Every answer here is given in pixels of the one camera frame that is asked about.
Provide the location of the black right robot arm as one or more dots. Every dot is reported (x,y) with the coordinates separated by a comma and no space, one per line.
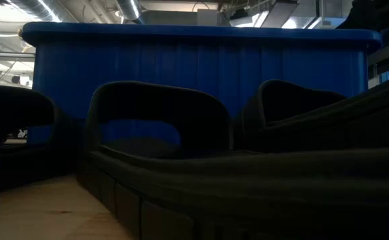
(371,13)

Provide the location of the blue plastic bin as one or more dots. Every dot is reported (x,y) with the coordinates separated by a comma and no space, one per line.
(197,60)

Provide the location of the silver ventilation duct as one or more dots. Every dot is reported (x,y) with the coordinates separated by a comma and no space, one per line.
(30,6)
(129,10)

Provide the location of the black rubber slide sandal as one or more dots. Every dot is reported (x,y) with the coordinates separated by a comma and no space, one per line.
(214,186)
(364,126)
(14,96)

